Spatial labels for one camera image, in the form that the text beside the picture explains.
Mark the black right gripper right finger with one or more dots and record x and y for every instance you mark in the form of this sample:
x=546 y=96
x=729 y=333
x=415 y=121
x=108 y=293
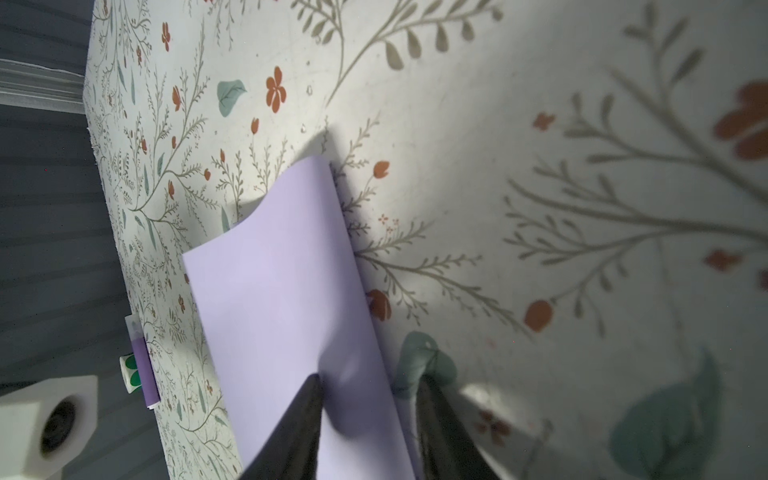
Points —
x=446 y=448

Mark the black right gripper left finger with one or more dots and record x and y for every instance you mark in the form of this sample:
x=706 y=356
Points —
x=291 y=451

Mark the light lavender paper sheet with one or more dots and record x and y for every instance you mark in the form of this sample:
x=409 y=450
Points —
x=280 y=298

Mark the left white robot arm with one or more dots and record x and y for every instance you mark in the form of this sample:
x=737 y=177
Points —
x=45 y=425

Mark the green dot sticker roll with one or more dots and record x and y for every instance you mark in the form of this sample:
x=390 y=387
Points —
x=130 y=373

